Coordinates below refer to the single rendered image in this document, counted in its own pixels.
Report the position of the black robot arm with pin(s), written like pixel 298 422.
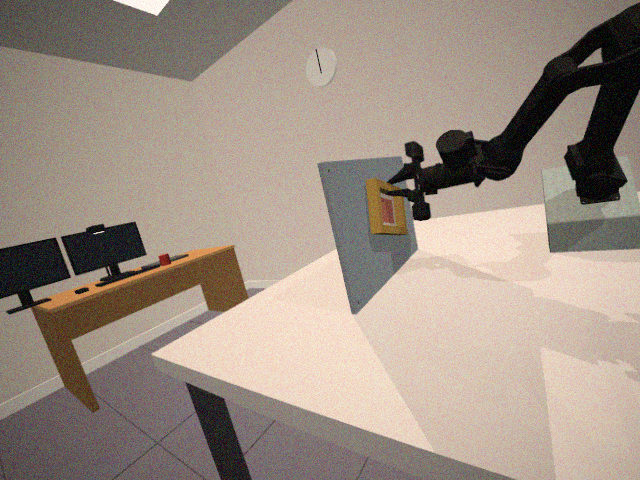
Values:
pixel 591 162

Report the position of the yellow picture frame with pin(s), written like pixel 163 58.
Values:
pixel 386 212

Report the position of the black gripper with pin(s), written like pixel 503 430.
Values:
pixel 430 178

